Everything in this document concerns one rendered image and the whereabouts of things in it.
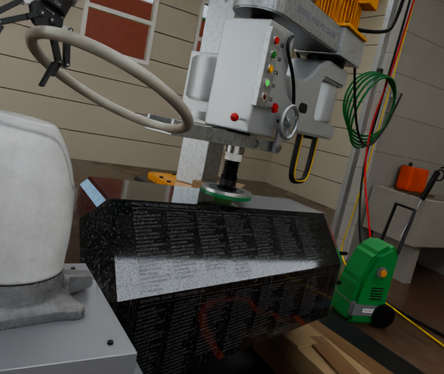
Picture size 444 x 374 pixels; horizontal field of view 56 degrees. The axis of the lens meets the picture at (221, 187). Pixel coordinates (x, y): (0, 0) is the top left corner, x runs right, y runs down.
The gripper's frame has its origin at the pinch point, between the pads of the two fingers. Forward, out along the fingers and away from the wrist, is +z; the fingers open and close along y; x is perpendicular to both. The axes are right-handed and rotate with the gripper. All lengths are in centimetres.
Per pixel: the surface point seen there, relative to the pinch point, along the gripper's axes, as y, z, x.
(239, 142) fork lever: 80, -23, 9
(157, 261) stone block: 64, 31, 2
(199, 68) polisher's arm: 95, -72, 86
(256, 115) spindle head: 78, -33, 3
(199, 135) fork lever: 58, -14, 3
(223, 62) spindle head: 64, -48, 18
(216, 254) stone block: 85, 20, 0
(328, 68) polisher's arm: 117, -82, 15
